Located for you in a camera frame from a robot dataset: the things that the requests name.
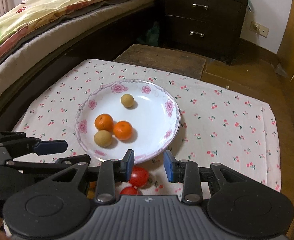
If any wooden stool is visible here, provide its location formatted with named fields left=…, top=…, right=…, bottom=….
left=114, top=44, right=206, bottom=80

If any red tomato top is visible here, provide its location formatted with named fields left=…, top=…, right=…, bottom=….
left=129, top=166, right=149, bottom=188

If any tan longan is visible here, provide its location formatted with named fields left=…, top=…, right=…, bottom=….
left=121, top=94, right=135, bottom=108
left=94, top=130, right=112, bottom=147

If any dark wooden dresser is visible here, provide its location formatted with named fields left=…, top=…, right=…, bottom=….
left=155, top=0, right=247, bottom=64

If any cherry print tablecloth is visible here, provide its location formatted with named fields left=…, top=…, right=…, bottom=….
left=14, top=60, right=282, bottom=191

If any lower dresser handle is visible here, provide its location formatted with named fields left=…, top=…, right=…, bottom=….
left=189, top=31, right=204, bottom=38

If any dark wooden bed frame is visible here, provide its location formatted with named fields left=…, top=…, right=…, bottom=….
left=0, top=2, right=153, bottom=131

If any colourful floral quilt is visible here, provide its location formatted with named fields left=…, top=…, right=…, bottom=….
left=0, top=0, right=106, bottom=60

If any red tomato middle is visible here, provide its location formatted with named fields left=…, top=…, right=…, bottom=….
left=120, top=186, right=139, bottom=196

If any dresser handle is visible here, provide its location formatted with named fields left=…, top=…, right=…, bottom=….
left=189, top=31, right=204, bottom=38
left=192, top=3, right=208, bottom=10

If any red tomato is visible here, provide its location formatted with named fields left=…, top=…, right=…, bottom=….
left=120, top=186, right=139, bottom=196
left=129, top=166, right=149, bottom=188

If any beige mattress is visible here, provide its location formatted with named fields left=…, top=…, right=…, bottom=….
left=0, top=0, right=154, bottom=97

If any small orange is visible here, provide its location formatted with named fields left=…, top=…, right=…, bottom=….
left=94, top=114, right=114, bottom=132

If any wall power outlet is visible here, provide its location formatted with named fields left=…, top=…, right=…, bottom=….
left=250, top=21, right=269, bottom=38

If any white floral plate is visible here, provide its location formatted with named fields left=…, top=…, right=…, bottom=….
left=75, top=80, right=181, bottom=164

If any orange mandarin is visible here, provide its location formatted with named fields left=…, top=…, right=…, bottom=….
left=87, top=181, right=97, bottom=199
left=113, top=121, right=133, bottom=141

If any upper dresser handle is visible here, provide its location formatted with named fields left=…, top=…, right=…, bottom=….
left=192, top=3, right=208, bottom=10

